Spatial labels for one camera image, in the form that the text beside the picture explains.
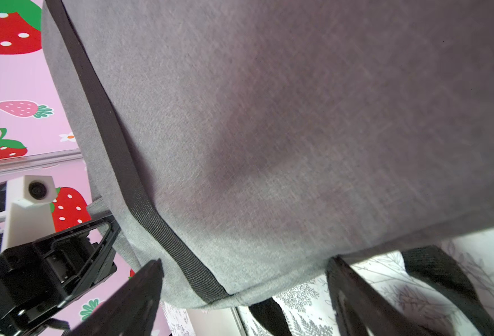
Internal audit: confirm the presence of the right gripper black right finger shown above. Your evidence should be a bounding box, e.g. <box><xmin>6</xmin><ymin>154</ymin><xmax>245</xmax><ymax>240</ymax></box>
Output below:
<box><xmin>326</xmin><ymin>257</ymin><xmax>438</xmax><ymax>336</ymax></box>

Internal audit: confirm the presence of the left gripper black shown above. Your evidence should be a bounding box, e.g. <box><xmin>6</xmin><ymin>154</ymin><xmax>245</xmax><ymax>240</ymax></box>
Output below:
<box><xmin>0</xmin><ymin>214</ymin><xmax>120</xmax><ymax>335</ymax></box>

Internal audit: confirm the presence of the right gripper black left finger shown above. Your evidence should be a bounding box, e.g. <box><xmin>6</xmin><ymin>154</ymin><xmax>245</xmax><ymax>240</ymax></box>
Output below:
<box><xmin>70</xmin><ymin>260</ymin><xmax>164</xmax><ymax>336</ymax></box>

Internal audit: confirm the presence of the grey laptop bag black strap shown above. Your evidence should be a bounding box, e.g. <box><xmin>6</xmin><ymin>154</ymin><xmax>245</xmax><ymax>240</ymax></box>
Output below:
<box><xmin>40</xmin><ymin>0</ymin><xmax>494</xmax><ymax>336</ymax></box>

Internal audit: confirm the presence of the silver laptop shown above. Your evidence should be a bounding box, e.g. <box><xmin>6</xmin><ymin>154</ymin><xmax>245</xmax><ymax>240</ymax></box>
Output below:
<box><xmin>187</xmin><ymin>309</ymin><xmax>243</xmax><ymax>336</ymax></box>

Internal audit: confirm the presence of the left rear aluminium post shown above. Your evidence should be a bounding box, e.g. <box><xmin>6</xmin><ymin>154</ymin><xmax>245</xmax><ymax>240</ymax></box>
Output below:
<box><xmin>0</xmin><ymin>150</ymin><xmax>83</xmax><ymax>174</ymax></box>

